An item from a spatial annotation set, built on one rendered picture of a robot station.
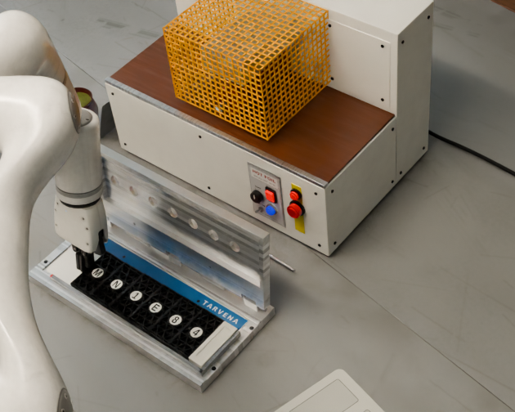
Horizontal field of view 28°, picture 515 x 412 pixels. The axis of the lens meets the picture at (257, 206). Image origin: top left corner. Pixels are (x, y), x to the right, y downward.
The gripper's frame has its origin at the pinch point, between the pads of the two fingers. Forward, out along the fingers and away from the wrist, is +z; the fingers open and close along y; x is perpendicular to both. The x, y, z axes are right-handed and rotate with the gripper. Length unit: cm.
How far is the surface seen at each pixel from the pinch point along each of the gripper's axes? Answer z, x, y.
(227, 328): 0.6, 4.1, 31.8
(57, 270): 3.4, -3.2, -4.5
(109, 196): -7.0, 10.7, -3.7
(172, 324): 1.7, -0.8, 23.0
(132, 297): 1.6, -0.6, 12.9
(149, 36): -8, 62, -42
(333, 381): 2, 7, 53
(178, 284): 1.2, 7.3, 17.2
